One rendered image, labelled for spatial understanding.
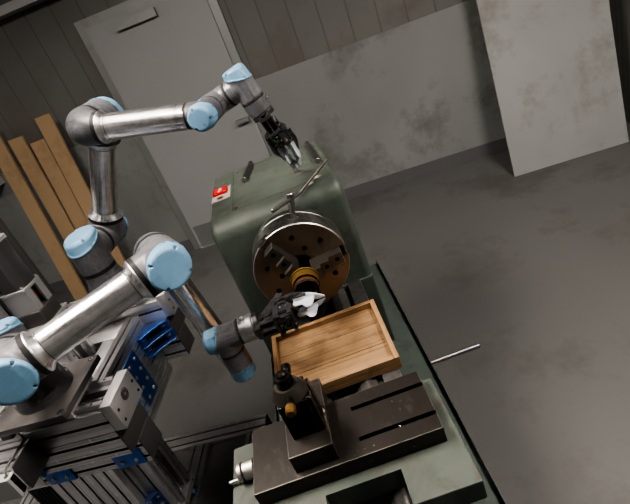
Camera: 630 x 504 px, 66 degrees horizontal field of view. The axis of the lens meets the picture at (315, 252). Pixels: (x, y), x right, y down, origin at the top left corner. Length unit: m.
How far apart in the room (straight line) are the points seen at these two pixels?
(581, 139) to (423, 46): 1.44
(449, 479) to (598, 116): 3.64
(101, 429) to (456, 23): 3.83
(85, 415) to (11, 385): 0.24
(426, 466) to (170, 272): 0.73
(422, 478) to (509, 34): 3.51
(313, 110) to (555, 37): 1.91
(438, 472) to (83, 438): 0.92
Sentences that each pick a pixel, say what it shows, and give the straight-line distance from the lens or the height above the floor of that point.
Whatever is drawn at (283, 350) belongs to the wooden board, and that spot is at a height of 0.88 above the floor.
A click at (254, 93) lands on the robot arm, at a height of 1.61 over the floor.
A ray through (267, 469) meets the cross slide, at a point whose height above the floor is 0.97.
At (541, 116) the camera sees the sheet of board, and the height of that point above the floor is 0.39.
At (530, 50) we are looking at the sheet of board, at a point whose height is 0.87.
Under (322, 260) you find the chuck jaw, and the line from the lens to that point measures 1.52.
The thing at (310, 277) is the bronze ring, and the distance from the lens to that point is 1.44.
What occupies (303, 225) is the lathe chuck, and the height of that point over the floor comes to 1.22.
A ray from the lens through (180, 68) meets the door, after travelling 4.40.
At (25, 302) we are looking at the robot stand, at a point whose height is 1.34.
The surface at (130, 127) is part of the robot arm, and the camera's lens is 1.52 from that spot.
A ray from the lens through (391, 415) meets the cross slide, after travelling 1.17.
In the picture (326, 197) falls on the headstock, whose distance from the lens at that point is 1.65.
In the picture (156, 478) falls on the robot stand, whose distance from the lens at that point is 2.02.
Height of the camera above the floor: 1.84
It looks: 28 degrees down
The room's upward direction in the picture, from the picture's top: 22 degrees counter-clockwise
